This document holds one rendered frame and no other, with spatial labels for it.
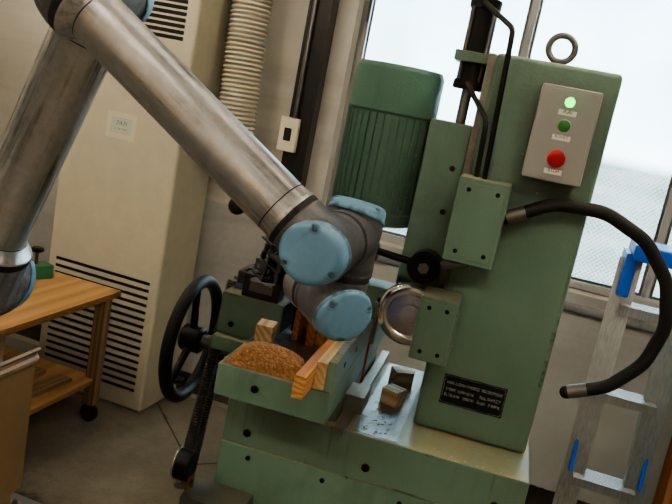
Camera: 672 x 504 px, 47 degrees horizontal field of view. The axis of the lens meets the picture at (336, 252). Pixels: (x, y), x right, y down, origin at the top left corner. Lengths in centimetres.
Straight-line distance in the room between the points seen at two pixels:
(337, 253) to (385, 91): 53
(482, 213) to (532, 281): 18
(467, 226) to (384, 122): 27
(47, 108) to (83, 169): 183
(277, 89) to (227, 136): 205
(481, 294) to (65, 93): 81
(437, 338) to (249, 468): 45
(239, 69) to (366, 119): 154
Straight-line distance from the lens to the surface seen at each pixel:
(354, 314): 118
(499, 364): 149
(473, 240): 136
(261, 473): 154
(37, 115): 139
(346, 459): 148
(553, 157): 135
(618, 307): 224
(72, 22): 119
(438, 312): 138
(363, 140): 148
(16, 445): 151
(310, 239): 101
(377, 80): 148
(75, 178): 322
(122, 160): 309
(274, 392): 137
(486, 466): 146
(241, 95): 298
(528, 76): 143
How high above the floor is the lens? 140
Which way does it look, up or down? 12 degrees down
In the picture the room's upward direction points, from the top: 11 degrees clockwise
